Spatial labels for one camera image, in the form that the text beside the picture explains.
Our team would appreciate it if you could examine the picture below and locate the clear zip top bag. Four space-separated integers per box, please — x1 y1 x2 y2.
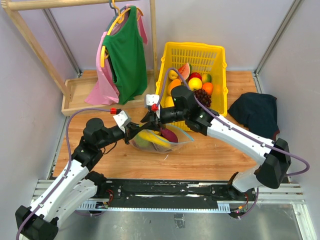
129 124 194 154

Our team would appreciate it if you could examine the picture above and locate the yellow banana toy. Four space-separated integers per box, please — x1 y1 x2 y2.
138 131 171 148

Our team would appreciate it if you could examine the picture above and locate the green tank top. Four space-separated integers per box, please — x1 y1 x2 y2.
102 5 148 105

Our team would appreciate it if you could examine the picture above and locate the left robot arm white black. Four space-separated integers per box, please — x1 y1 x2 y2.
15 114 150 240

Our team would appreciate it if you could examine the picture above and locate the orange fruit toy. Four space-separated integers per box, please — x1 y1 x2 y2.
202 82 214 96

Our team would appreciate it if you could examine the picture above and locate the watermelon slice toy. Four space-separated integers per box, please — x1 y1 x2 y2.
178 62 192 81

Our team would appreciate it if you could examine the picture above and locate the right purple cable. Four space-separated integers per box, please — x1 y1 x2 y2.
156 67 311 218

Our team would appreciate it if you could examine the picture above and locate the purple cable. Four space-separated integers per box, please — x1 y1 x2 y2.
156 67 311 218
15 107 117 240

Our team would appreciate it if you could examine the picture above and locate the wooden clothes rack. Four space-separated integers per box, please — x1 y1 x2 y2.
1 0 158 117

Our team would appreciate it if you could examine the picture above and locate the dark navy cloth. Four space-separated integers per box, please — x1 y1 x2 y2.
227 92 280 140

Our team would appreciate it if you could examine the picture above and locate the orange mango toy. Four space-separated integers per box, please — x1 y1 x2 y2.
166 78 182 96

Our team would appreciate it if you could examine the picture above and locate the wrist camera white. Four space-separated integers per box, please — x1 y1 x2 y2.
144 94 161 118
113 110 132 133

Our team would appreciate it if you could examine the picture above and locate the yellow plastic basket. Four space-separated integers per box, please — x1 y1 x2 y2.
155 41 228 117

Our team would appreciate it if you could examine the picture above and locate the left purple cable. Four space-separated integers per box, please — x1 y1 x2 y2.
15 107 117 240

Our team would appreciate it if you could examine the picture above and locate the green cabbage toy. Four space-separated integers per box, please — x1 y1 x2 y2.
132 135 150 149

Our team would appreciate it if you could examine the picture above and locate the yellow lemon toy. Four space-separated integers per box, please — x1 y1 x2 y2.
164 96 174 108

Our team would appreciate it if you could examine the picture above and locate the pink shirt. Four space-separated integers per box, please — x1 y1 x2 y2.
85 5 148 105

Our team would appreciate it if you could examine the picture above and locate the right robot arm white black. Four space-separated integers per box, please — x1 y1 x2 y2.
142 85 291 200

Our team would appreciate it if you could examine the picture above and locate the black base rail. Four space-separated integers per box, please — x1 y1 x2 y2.
69 178 251 215

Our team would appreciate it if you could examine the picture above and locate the green red mango toy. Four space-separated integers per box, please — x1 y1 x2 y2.
201 73 212 84

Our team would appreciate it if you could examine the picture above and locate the yellow peach toy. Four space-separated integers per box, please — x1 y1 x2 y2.
168 69 178 80

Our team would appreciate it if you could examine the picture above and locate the purple eggplant toy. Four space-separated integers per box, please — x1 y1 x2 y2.
160 128 179 143

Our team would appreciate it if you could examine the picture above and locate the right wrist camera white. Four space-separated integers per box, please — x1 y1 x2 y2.
144 94 161 118

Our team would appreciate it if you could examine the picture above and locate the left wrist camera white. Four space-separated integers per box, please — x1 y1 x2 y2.
113 110 132 133

